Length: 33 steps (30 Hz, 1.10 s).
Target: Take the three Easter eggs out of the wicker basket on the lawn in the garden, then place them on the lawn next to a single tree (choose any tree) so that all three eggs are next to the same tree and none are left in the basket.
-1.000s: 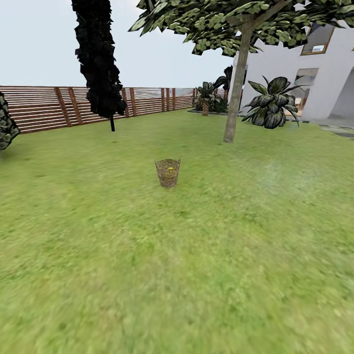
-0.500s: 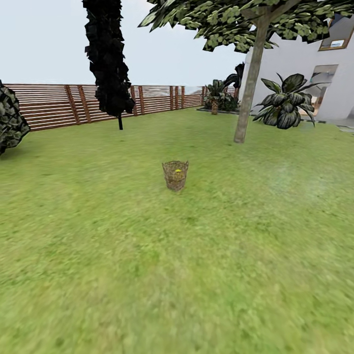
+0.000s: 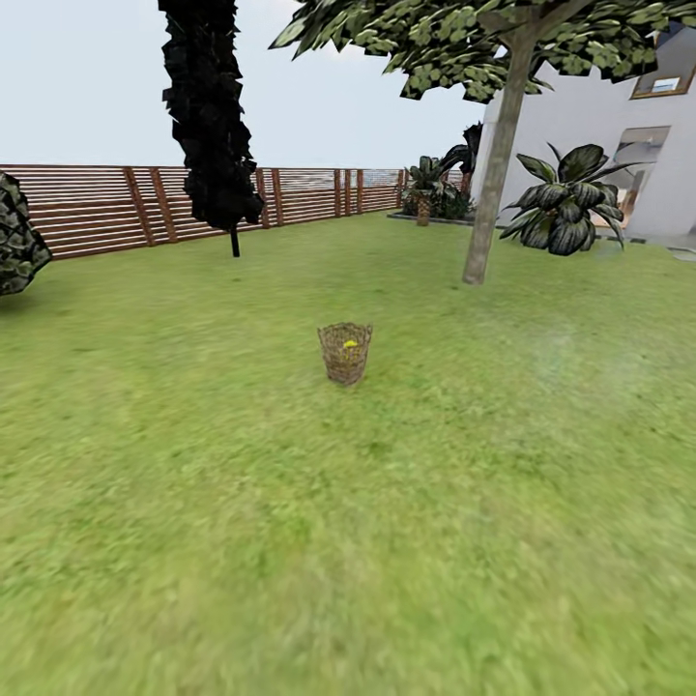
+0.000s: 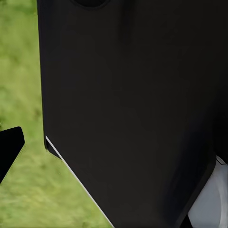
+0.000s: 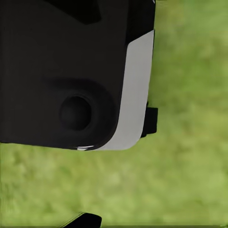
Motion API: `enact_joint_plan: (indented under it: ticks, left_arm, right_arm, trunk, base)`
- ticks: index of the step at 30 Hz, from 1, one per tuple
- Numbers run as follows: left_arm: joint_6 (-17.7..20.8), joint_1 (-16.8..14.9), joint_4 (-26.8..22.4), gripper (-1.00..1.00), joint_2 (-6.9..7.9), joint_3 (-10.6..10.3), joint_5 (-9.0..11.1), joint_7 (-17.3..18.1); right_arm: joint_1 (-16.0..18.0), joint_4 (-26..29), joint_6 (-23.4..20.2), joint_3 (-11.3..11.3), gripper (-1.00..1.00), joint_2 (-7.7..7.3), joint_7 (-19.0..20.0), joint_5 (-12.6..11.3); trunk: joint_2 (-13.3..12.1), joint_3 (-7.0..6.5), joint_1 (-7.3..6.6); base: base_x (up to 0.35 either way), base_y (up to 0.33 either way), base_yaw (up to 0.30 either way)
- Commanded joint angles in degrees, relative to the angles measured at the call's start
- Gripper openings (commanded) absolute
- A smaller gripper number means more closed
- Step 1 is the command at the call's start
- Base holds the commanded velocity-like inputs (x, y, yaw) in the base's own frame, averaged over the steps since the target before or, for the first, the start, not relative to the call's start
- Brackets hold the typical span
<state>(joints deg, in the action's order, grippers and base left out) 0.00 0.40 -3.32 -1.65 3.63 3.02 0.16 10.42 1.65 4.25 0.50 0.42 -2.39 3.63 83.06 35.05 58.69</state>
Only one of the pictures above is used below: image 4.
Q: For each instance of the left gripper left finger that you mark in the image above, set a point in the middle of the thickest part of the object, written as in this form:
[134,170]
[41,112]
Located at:
[11,143]

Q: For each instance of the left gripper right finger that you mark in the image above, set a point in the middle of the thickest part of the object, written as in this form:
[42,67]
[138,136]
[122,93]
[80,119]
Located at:
[220,141]

